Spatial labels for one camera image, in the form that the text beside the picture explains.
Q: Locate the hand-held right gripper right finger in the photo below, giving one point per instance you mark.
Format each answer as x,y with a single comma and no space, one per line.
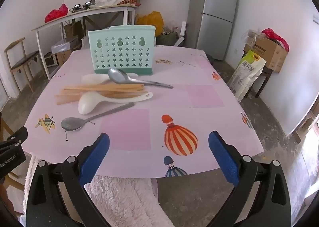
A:
224,159

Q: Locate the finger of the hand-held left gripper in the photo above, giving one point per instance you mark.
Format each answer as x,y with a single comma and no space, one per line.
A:
15,140

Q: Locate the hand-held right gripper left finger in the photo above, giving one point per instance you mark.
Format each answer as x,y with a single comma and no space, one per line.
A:
94,159

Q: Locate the stainless steel spoon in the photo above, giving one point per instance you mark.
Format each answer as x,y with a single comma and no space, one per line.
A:
118,76
72,123

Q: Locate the bundle of wooden chopsticks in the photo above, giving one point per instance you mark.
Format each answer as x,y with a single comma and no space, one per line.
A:
99,88

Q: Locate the mint green utensil holder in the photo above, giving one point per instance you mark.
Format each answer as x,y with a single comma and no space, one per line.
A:
122,69

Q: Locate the pink balloon print tablecloth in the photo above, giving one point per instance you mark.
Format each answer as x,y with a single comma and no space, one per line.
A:
199,117

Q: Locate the wooden chair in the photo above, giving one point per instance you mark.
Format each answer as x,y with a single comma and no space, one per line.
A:
23,59

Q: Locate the white and yellow rice bag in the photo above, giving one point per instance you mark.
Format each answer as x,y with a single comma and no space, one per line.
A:
245,72

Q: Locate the small cardboard box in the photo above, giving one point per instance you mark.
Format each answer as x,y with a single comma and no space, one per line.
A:
63,57

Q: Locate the dark wooden stool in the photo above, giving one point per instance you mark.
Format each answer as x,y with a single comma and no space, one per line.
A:
265,71

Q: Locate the plastic wrapped flat box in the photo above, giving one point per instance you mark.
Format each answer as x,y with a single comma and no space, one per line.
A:
62,47

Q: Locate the large cardboard box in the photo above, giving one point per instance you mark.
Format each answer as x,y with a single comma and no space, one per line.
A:
269,52

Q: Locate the clear plastic bag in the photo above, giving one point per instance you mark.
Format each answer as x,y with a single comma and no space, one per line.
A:
250,37

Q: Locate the red plastic bag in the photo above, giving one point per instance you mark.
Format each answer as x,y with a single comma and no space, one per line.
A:
56,14
271,33

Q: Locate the green cloth bag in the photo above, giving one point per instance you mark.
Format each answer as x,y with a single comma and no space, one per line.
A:
167,39

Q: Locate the silver refrigerator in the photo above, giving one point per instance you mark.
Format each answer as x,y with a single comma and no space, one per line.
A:
214,25

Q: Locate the white plastic panel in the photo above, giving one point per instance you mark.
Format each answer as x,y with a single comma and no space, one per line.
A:
183,29

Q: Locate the white side table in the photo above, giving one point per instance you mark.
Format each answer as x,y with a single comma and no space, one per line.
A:
87,13

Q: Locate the black handheld device with screen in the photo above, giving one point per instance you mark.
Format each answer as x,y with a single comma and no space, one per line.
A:
77,8
86,5

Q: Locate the yellow plastic bag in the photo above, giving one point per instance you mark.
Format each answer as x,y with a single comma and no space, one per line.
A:
152,23

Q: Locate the white plastic bag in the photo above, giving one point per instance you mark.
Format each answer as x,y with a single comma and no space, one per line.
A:
109,0

